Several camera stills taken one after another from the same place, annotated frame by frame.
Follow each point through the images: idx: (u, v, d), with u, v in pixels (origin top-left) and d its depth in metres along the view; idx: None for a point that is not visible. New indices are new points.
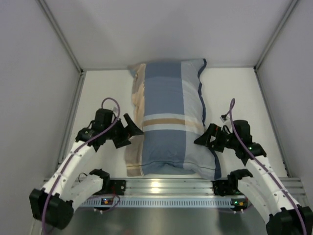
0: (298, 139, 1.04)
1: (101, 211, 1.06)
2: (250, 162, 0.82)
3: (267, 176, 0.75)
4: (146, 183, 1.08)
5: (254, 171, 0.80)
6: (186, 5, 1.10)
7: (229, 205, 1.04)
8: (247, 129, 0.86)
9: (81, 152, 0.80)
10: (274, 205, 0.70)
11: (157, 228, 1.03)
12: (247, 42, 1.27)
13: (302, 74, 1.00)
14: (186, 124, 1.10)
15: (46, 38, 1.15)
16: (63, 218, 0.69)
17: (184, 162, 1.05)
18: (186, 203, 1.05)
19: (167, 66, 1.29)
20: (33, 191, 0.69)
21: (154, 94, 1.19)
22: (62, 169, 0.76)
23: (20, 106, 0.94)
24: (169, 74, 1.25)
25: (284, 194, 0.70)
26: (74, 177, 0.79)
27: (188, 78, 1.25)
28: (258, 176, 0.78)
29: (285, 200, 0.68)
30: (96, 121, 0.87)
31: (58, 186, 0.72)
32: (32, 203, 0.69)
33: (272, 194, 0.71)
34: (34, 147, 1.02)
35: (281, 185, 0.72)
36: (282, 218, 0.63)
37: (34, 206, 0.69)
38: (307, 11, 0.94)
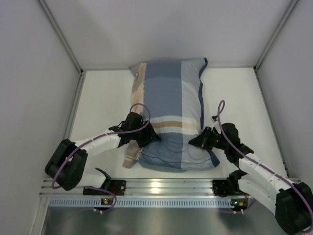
0: (298, 138, 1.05)
1: (101, 210, 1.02)
2: (241, 161, 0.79)
3: (258, 167, 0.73)
4: (146, 183, 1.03)
5: (246, 168, 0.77)
6: (188, 5, 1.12)
7: (229, 205, 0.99)
8: (235, 132, 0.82)
9: (112, 136, 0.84)
10: (273, 192, 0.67)
11: (157, 228, 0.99)
12: (247, 42, 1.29)
13: (302, 72, 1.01)
14: (183, 126, 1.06)
15: (48, 36, 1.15)
16: (73, 179, 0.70)
17: (181, 163, 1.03)
18: (186, 203, 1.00)
19: (167, 65, 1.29)
20: (66, 140, 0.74)
21: (152, 95, 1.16)
22: (95, 137, 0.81)
23: (22, 102, 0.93)
24: (167, 75, 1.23)
25: (279, 177, 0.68)
26: (98, 150, 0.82)
27: (188, 79, 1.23)
28: (252, 172, 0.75)
29: (281, 183, 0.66)
30: (125, 122, 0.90)
31: (87, 147, 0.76)
32: (58, 149, 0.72)
33: (268, 181, 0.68)
34: (34, 145, 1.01)
35: (274, 171, 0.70)
36: (283, 199, 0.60)
37: (57, 153, 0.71)
38: (307, 11, 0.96)
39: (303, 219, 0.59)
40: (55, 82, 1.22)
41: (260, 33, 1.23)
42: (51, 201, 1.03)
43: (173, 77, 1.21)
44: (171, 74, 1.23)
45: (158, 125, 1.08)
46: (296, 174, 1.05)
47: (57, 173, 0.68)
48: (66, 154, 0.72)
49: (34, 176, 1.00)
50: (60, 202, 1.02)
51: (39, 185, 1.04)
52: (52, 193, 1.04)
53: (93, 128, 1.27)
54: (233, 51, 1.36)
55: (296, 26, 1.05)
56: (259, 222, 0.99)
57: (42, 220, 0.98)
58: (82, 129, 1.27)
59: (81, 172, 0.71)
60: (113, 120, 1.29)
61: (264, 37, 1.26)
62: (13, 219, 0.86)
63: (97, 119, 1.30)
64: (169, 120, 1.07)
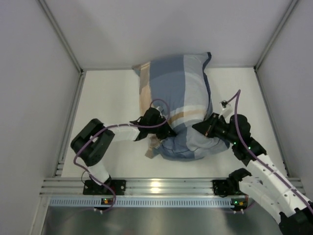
0: (298, 138, 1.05)
1: (101, 210, 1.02)
2: (252, 163, 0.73)
3: (273, 176, 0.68)
4: (146, 183, 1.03)
5: (257, 172, 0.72)
6: (188, 5, 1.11)
7: (229, 205, 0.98)
8: (247, 127, 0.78)
9: (134, 129, 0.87)
10: (285, 207, 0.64)
11: (157, 228, 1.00)
12: (248, 42, 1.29)
13: (303, 72, 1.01)
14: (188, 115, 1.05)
15: (47, 36, 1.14)
16: (96, 157, 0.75)
17: (194, 152, 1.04)
18: (186, 203, 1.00)
19: (169, 62, 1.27)
20: (96, 120, 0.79)
21: (158, 91, 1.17)
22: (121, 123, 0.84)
23: (22, 102, 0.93)
24: (173, 69, 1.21)
25: (295, 194, 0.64)
26: (121, 136, 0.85)
27: (191, 70, 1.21)
28: (262, 177, 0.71)
29: (297, 201, 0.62)
30: (143, 118, 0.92)
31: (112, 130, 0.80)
32: (88, 126, 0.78)
33: (282, 195, 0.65)
34: (34, 145, 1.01)
35: (289, 184, 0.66)
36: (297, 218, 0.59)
37: (87, 129, 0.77)
38: (308, 10, 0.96)
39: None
40: (55, 82, 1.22)
41: (260, 33, 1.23)
42: (51, 201, 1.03)
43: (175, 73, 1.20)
44: (173, 71, 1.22)
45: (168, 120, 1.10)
46: (296, 174, 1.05)
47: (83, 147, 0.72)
48: (94, 132, 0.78)
49: (34, 176, 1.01)
50: (60, 202, 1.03)
51: (39, 184, 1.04)
52: (52, 193, 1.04)
53: None
54: (234, 51, 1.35)
55: (297, 25, 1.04)
56: (258, 222, 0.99)
57: (42, 220, 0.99)
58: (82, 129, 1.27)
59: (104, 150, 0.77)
60: (113, 120, 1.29)
61: (264, 37, 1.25)
62: (14, 219, 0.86)
63: (97, 119, 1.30)
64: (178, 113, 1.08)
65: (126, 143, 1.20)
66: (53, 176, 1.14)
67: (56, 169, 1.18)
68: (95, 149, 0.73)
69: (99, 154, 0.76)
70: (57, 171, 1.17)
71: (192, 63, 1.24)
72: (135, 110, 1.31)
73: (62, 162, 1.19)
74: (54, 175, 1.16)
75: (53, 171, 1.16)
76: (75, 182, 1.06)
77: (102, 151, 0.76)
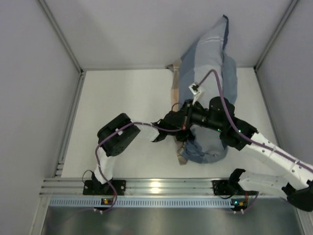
0: (298, 138, 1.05)
1: (101, 211, 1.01)
2: (248, 147, 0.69)
3: (275, 155, 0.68)
4: (146, 183, 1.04)
5: (256, 154, 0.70)
6: (189, 5, 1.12)
7: (228, 205, 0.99)
8: (233, 109, 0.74)
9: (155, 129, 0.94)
10: (294, 181, 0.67)
11: (157, 228, 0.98)
12: (248, 42, 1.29)
13: (303, 72, 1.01)
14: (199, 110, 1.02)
15: (47, 35, 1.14)
16: (117, 150, 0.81)
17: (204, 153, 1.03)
18: (186, 203, 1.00)
19: (189, 57, 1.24)
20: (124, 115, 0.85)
21: (182, 90, 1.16)
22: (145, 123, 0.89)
23: (22, 102, 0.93)
24: (191, 65, 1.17)
25: (300, 165, 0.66)
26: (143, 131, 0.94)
27: (201, 62, 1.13)
28: (262, 157, 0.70)
29: (303, 172, 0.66)
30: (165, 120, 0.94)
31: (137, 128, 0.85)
32: (117, 119, 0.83)
33: (290, 172, 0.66)
34: (34, 145, 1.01)
35: (292, 157, 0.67)
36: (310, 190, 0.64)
37: (114, 122, 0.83)
38: (308, 11, 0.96)
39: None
40: (55, 82, 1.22)
41: (260, 33, 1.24)
42: (51, 201, 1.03)
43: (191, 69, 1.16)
44: (190, 67, 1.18)
45: None
46: None
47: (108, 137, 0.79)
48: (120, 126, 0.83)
49: (34, 176, 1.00)
50: (60, 202, 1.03)
51: (39, 184, 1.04)
52: (52, 193, 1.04)
53: (93, 128, 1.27)
54: (234, 51, 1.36)
55: (297, 25, 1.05)
56: (259, 222, 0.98)
57: (42, 220, 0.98)
58: (82, 129, 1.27)
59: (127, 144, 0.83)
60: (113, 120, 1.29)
61: (264, 37, 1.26)
62: (14, 219, 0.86)
63: (97, 119, 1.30)
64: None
65: None
66: (53, 176, 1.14)
67: (56, 169, 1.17)
68: (119, 141, 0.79)
69: (122, 146, 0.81)
70: (57, 171, 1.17)
71: (206, 53, 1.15)
72: (135, 110, 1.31)
73: (62, 162, 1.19)
74: (54, 176, 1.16)
75: (53, 171, 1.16)
76: (76, 182, 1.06)
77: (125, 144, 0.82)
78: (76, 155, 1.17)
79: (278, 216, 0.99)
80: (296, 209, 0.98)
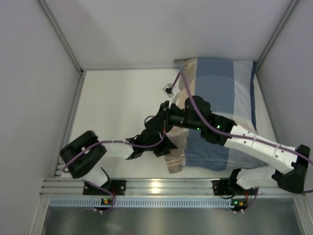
0: (298, 138, 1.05)
1: (101, 211, 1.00)
2: (230, 141, 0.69)
3: (257, 143, 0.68)
4: (146, 183, 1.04)
5: (238, 146, 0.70)
6: (189, 6, 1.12)
7: (229, 205, 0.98)
8: (207, 106, 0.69)
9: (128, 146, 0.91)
10: (280, 165, 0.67)
11: (157, 228, 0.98)
12: (248, 42, 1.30)
13: (303, 73, 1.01)
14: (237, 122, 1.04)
15: (47, 36, 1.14)
16: (82, 172, 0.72)
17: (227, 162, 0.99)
18: (186, 203, 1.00)
19: (214, 66, 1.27)
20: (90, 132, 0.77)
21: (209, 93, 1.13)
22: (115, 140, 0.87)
23: (22, 102, 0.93)
24: (228, 75, 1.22)
25: (281, 149, 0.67)
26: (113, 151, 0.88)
27: (239, 80, 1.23)
28: (245, 148, 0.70)
29: (287, 154, 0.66)
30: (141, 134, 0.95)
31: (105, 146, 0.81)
32: (82, 136, 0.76)
33: (274, 157, 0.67)
34: (34, 145, 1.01)
35: (272, 142, 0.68)
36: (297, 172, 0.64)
37: (79, 140, 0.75)
38: (308, 12, 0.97)
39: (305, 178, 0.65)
40: (55, 82, 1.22)
41: (260, 34, 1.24)
42: (51, 201, 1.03)
43: (229, 77, 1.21)
44: (224, 74, 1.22)
45: None
46: None
47: (73, 159, 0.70)
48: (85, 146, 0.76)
49: (34, 176, 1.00)
50: (60, 202, 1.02)
51: (39, 185, 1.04)
52: (52, 193, 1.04)
53: (93, 128, 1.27)
54: (234, 52, 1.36)
55: (297, 26, 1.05)
56: (259, 222, 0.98)
57: (42, 220, 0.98)
58: (82, 129, 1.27)
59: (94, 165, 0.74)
60: (114, 120, 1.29)
61: (264, 37, 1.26)
62: (14, 220, 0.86)
63: (97, 119, 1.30)
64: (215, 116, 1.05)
65: None
66: (53, 176, 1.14)
67: (56, 169, 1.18)
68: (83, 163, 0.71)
69: (86, 170, 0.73)
70: (57, 171, 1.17)
71: (240, 74, 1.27)
72: (136, 110, 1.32)
73: (62, 163, 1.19)
74: (54, 176, 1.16)
75: (53, 171, 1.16)
76: (76, 182, 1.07)
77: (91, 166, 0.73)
78: None
79: (278, 215, 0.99)
80: (296, 209, 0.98)
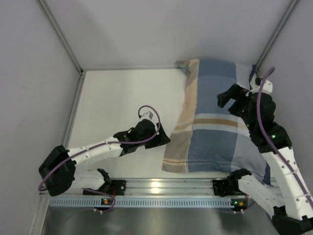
0: (298, 138, 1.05)
1: (101, 211, 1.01)
2: (270, 154, 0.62)
3: (290, 176, 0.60)
4: (146, 183, 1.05)
5: (273, 166, 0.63)
6: (189, 6, 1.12)
7: (228, 205, 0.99)
8: (271, 106, 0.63)
9: (111, 146, 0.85)
10: (292, 209, 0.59)
11: (157, 228, 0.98)
12: (248, 42, 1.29)
13: (303, 73, 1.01)
14: (239, 126, 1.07)
15: (47, 36, 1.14)
16: (58, 188, 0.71)
17: (231, 164, 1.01)
18: (186, 203, 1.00)
19: (217, 65, 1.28)
20: (60, 147, 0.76)
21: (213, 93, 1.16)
22: (91, 146, 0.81)
23: (22, 102, 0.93)
24: (230, 75, 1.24)
25: (307, 199, 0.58)
26: (94, 159, 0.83)
27: (242, 81, 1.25)
28: (277, 172, 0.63)
29: (307, 209, 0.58)
30: (135, 129, 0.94)
31: (79, 156, 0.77)
32: (51, 155, 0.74)
33: (294, 199, 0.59)
34: (34, 145, 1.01)
35: (305, 188, 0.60)
36: (301, 225, 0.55)
37: (49, 159, 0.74)
38: (308, 11, 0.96)
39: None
40: (55, 82, 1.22)
41: (260, 33, 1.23)
42: (51, 201, 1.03)
43: (232, 78, 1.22)
44: (228, 74, 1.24)
45: (206, 122, 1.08)
46: None
47: (48, 175, 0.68)
48: (57, 162, 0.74)
49: (34, 177, 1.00)
50: (60, 202, 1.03)
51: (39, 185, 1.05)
52: None
53: (93, 128, 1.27)
54: (234, 52, 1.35)
55: (297, 26, 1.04)
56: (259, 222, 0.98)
57: (42, 220, 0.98)
58: (82, 129, 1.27)
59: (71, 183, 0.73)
60: (113, 120, 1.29)
61: (264, 37, 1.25)
62: (14, 220, 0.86)
63: (97, 119, 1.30)
64: (218, 119, 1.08)
65: None
66: None
67: None
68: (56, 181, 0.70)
69: (62, 187, 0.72)
70: None
71: (242, 74, 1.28)
72: (135, 110, 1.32)
73: None
74: None
75: None
76: None
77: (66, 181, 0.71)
78: None
79: None
80: None
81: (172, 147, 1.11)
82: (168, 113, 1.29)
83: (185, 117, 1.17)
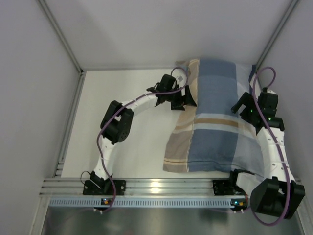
0: (297, 138, 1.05)
1: (101, 211, 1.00)
2: (263, 130, 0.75)
3: (274, 147, 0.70)
4: (146, 183, 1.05)
5: (263, 140, 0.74)
6: (188, 6, 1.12)
7: (228, 205, 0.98)
8: (274, 99, 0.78)
9: (150, 97, 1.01)
10: (268, 173, 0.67)
11: (157, 228, 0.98)
12: (248, 42, 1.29)
13: (303, 73, 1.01)
14: (240, 127, 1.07)
15: (47, 36, 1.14)
16: (120, 136, 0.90)
17: (232, 164, 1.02)
18: (186, 203, 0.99)
19: (217, 66, 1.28)
20: (115, 102, 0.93)
21: (214, 94, 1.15)
22: (137, 98, 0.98)
23: (22, 103, 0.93)
24: (231, 76, 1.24)
25: (283, 167, 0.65)
26: (140, 108, 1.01)
27: (242, 81, 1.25)
28: (265, 145, 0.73)
29: (281, 174, 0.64)
30: (161, 83, 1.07)
31: (131, 106, 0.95)
32: (110, 108, 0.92)
33: (270, 163, 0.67)
34: (34, 145, 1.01)
35: (284, 158, 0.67)
36: (268, 184, 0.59)
37: (109, 111, 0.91)
38: (308, 11, 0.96)
39: (271, 208, 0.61)
40: (56, 82, 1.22)
41: (260, 34, 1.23)
42: (51, 201, 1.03)
43: (232, 79, 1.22)
44: (228, 75, 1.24)
45: (208, 121, 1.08)
46: (296, 174, 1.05)
47: (106, 124, 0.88)
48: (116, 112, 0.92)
49: (34, 177, 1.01)
50: (60, 202, 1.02)
51: (39, 184, 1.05)
52: (52, 193, 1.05)
53: (92, 128, 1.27)
54: (234, 52, 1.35)
55: (297, 25, 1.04)
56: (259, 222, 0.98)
57: (42, 220, 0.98)
58: (82, 129, 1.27)
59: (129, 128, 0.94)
60: None
61: (264, 37, 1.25)
62: (14, 219, 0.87)
63: (97, 119, 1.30)
64: (219, 119, 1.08)
65: (125, 143, 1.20)
66: (53, 176, 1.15)
67: (56, 169, 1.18)
68: (119, 127, 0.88)
69: (125, 131, 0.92)
70: (57, 171, 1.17)
71: (242, 74, 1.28)
72: None
73: (62, 163, 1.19)
74: (54, 176, 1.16)
75: (53, 171, 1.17)
76: (75, 182, 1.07)
77: (123, 129, 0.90)
78: (76, 156, 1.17)
79: None
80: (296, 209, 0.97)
81: (174, 147, 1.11)
82: (168, 113, 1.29)
83: (186, 117, 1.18)
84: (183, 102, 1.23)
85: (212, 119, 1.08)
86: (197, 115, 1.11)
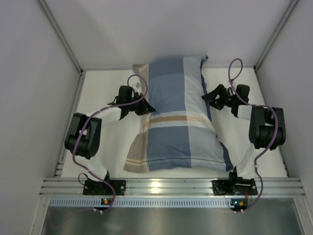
0: (296, 138, 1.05)
1: (101, 211, 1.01)
2: (240, 108, 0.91)
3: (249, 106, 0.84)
4: (146, 183, 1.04)
5: (243, 111, 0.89)
6: (188, 7, 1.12)
7: (228, 205, 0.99)
8: (246, 89, 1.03)
9: (114, 108, 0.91)
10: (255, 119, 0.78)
11: (158, 228, 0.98)
12: (248, 42, 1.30)
13: (302, 73, 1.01)
14: (189, 119, 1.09)
15: (47, 36, 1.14)
16: (91, 149, 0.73)
17: (191, 158, 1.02)
18: (186, 203, 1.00)
19: (167, 62, 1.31)
20: (77, 114, 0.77)
21: (170, 94, 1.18)
22: (102, 108, 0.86)
23: (22, 102, 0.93)
24: (180, 71, 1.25)
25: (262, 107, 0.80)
26: (105, 121, 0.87)
27: (191, 74, 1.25)
28: (245, 112, 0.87)
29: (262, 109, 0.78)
30: (120, 97, 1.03)
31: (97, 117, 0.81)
32: (73, 122, 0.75)
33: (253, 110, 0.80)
34: (34, 144, 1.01)
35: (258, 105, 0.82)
36: (255, 108, 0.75)
37: (73, 125, 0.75)
38: (308, 12, 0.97)
39: (267, 134, 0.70)
40: (56, 82, 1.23)
41: (260, 33, 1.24)
42: (51, 202, 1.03)
43: (180, 74, 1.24)
44: (177, 70, 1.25)
45: (156, 120, 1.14)
46: (297, 174, 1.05)
47: (77, 141, 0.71)
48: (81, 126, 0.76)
49: (33, 176, 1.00)
50: (60, 202, 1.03)
51: (39, 185, 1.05)
52: (51, 193, 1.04)
53: None
54: (234, 52, 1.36)
55: (297, 26, 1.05)
56: (260, 222, 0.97)
57: (42, 220, 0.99)
58: None
59: (99, 139, 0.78)
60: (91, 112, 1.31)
61: (264, 37, 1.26)
62: (14, 219, 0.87)
63: None
64: (171, 115, 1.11)
65: (126, 142, 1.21)
66: (53, 176, 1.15)
67: (56, 169, 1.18)
68: (90, 139, 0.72)
69: (95, 143, 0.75)
70: (57, 171, 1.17)
71: (192, 68, 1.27)
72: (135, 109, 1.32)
73: (61, 162, 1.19)
74: (54, 176, 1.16)
75: (53, 171, 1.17)
76: (74, 182, 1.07)
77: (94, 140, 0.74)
78: None
79: (279, 215, 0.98)
80: (296, 209, 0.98)
81: (136, 147, 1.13)
82: None
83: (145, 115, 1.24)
84: (147, 107, 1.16)
85: (156, 117, 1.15)
86: (152, 115, 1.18)
